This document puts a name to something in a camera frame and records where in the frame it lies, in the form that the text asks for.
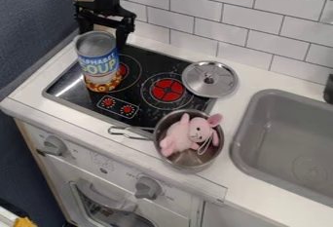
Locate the toy sink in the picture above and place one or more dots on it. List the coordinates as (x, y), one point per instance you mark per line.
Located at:
(284, 146)

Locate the silver pot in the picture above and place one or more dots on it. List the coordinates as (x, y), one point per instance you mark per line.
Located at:
(187, 159)

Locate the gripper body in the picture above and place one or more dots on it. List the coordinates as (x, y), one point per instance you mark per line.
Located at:
(104, 12)

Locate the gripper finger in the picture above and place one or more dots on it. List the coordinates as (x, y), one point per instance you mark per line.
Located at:
(85, 28)
(122, 39)

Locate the silver lid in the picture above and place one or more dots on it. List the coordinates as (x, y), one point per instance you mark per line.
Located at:
(210, 79)

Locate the soup can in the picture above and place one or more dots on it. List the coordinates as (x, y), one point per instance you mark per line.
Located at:
(99, 62)

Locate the pink plush rabbit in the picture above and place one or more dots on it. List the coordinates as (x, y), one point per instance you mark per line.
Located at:
(190, 134)

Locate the toy stove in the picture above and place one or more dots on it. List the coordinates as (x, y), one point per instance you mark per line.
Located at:
(130, 86)

